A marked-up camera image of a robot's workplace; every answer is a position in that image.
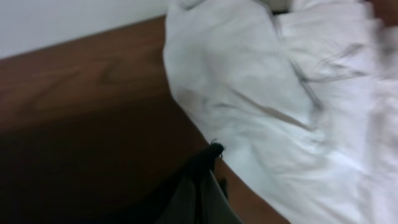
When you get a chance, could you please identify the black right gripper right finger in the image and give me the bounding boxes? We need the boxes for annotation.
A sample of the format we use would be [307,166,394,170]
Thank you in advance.
[201,171,243,224]

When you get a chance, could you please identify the black t-shirt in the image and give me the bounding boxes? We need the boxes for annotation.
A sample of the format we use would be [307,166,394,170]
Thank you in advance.
[118,139,229,224]

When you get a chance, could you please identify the white clothes pile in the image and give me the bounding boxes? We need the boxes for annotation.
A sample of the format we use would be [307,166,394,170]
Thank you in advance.
[164,0,397,224]

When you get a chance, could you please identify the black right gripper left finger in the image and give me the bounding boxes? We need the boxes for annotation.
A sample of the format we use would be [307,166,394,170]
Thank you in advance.
[155,177,196,224]

